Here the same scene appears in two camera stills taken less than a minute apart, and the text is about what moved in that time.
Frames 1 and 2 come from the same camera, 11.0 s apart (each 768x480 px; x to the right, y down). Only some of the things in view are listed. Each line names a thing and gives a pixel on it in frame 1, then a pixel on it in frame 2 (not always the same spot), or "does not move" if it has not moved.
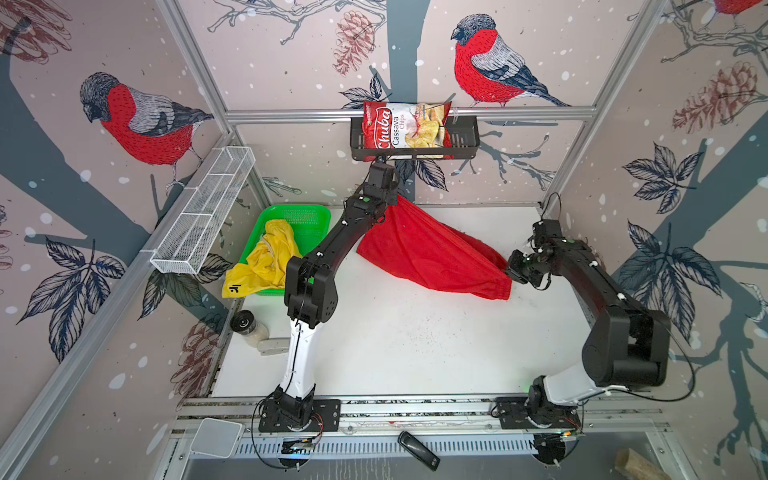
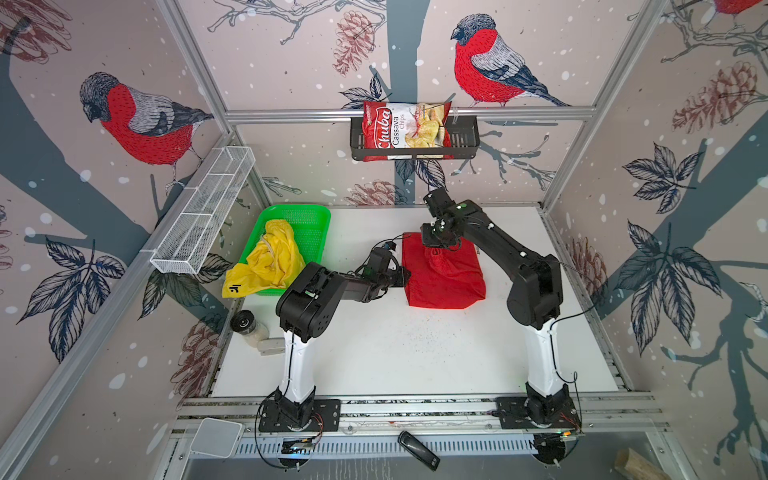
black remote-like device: (418, 450) does not move
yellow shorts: (265, 268) does not move
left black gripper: (391, 192) -> (400, 272)
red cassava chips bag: (406, 130) does not move
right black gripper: (515, 256) -> (424, 230)
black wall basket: (465, 141) does not move
